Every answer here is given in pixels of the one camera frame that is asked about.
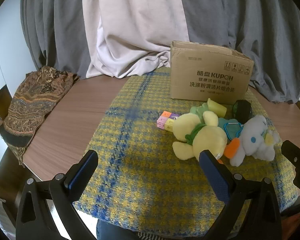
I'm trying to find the pastel snap cube block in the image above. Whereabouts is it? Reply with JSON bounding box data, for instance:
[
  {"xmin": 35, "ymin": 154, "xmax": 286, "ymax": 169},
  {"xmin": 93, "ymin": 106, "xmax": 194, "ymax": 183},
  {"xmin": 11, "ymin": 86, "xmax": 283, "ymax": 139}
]
[{"xmin": 157, "ymin": 111, "xmax": 182, "ymax": 131}]

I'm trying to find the yellow toy cup with straw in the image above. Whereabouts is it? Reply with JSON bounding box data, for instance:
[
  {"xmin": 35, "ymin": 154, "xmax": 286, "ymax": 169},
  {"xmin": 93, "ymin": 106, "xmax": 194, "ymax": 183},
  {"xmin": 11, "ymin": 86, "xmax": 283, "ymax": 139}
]
[{"xmin": 206, "ymin": 98, "xmax": 227, "ymax": 118}]

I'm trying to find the blue carabiner clip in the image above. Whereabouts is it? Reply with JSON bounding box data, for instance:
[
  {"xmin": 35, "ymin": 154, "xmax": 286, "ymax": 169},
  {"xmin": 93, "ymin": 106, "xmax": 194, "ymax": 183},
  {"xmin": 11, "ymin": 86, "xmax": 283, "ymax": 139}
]
[{"xmin": 221, "ymin": 121, "xmax": 243, "ymax": 131}]

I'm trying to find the white curtain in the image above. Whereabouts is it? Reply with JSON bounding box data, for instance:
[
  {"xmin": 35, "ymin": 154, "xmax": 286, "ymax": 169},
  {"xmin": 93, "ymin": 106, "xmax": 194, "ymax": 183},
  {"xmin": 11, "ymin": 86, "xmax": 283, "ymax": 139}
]
[{"xmin": 81, "ymin": 0, "xmax": 190, "ymax": 79}]

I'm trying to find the black round object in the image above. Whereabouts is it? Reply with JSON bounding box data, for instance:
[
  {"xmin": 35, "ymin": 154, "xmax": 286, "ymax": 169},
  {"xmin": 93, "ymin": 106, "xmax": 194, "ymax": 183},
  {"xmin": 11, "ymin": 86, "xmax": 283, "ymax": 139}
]
[{"xmin": 232, "ymin": 99, "xmax": 252, "ymax": 124}]

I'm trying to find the teal foam toy piece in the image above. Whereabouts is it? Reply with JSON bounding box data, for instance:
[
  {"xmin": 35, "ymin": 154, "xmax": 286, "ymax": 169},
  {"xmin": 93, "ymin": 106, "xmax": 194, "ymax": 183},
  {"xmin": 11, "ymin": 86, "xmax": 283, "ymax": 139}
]
[{"xmin": 226, "ymin": 124, "xmax": 243, "ymax": 139}]

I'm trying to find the brown cardboard box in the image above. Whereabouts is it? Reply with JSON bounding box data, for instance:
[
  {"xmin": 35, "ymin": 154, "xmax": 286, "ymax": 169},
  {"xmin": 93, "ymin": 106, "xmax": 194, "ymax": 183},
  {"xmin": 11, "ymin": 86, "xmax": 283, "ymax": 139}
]
[{"xmin": 170, "ymin": 41, "xmax": 255, "ymax": 105}]

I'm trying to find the yellow blue woven mat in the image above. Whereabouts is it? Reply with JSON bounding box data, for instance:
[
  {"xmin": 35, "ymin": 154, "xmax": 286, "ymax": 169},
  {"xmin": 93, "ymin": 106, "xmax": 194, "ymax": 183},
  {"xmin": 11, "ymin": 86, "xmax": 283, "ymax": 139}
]
[{"xmin": 74, "ymin": 70, "xmax": 298, "ymax": 233}]

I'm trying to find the white dog plush toy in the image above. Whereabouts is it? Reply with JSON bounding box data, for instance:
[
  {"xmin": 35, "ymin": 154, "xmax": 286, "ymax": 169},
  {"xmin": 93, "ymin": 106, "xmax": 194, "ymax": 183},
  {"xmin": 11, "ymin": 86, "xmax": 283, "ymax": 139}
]
[{"xmin": 229, "ymin": 115, "xmax": 280, "ymax": 167}]

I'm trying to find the grey curtain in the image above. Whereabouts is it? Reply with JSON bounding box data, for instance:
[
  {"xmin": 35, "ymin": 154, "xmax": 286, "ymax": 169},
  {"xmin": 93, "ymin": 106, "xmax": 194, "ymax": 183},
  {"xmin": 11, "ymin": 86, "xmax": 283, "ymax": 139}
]
[{"xmin": 20, "ymin": 0, "xmax": 300, "ymax": 104}]

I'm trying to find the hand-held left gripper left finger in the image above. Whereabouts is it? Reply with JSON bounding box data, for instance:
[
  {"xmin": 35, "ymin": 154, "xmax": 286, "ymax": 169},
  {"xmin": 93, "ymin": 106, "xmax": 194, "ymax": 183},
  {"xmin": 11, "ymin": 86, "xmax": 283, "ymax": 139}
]
[{"xmin": 16, "ymin": 150, "xmax": 99, "ymax": 240}]

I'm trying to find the green toy ring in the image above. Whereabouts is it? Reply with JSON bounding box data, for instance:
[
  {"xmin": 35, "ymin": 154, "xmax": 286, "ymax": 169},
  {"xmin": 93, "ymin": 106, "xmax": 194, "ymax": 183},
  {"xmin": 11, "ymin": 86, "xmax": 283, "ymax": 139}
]
[{"xmin": 189, "ymin": 105, "xmax": 210, "ymax": 118}]

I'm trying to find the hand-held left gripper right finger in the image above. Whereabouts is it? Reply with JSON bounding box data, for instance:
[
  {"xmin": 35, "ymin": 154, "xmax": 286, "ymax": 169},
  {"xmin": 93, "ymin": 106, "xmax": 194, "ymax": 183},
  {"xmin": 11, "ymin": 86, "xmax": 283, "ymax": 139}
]
[{"xmin": 199, "ymin": 149, "xmax": 283, "ymax": 240}]

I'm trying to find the brown patterned cloth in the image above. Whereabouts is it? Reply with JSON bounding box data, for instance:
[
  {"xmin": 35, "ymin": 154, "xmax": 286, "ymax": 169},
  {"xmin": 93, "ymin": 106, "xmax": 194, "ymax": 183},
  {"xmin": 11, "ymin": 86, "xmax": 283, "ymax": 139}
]
[{"xmin": 0, "ymin": 66, "xmax": 80, "ymax": 165}]

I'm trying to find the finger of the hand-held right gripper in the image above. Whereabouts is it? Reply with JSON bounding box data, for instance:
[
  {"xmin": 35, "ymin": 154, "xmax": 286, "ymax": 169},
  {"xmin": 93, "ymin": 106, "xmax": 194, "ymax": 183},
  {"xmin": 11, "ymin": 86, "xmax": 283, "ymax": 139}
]
[{"xmin": 281, "ymin": 140, "xmax": 300, "ymax": 195}]

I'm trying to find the yellow duck plush toy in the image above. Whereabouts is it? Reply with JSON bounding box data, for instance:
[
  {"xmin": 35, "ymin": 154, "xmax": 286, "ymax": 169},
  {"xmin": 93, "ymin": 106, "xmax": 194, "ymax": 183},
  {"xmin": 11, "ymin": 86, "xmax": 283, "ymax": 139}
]
[{"xmin": 172, "ymin": 112, "xmax": 240, "ymax": 164}]

